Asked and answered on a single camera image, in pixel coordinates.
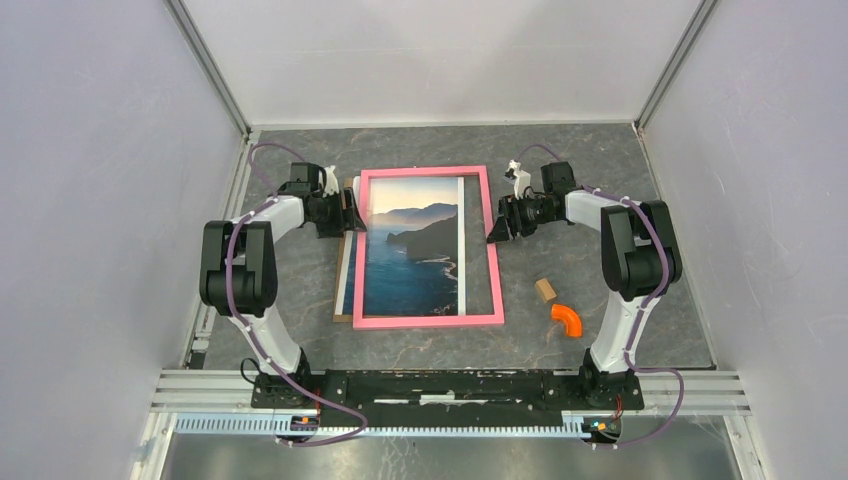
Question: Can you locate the seascape photo print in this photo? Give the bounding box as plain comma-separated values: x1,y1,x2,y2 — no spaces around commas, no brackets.
359,176,467,317

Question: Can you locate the slotted aluminium cable duct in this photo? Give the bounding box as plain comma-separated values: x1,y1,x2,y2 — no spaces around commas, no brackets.
173,413,588,439

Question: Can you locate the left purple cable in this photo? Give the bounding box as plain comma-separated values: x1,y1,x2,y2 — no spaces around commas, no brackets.
223,142,370,449

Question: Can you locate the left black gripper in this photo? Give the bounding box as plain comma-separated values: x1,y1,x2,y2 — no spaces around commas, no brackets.
311,188,368,240

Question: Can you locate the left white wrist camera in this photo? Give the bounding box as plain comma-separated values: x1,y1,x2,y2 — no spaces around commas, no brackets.
321,165,340,197

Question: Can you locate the pink wooden photo frame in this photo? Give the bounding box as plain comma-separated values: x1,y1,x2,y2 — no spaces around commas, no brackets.
352,165,505,331

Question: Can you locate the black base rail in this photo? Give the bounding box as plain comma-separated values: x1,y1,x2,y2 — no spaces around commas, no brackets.
250,369,645,428

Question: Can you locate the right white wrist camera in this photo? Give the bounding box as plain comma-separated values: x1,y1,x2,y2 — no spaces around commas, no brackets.
504,160,532,200

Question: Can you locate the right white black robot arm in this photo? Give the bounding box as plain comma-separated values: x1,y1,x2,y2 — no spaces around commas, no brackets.
486,160,682,408

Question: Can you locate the purple cable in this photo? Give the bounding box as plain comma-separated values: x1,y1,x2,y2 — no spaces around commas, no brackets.
223,142,370,449
513,144,686,452

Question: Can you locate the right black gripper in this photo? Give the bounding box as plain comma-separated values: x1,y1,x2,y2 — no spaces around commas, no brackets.
487,193,558,244

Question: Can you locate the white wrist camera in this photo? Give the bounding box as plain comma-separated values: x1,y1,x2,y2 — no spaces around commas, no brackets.
321,165,340,197
504,160,532,200

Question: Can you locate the orange curved pipe piece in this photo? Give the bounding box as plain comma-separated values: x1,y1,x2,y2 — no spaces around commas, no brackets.
550,303,583,338

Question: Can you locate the small wooden block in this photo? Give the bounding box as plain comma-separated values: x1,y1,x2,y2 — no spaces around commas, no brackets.
534,278,557,304

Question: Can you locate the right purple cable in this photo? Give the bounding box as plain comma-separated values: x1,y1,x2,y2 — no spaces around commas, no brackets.
513,144,686,452

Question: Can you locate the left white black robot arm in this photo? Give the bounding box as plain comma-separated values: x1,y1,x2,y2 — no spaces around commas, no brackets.
199,162,366,408

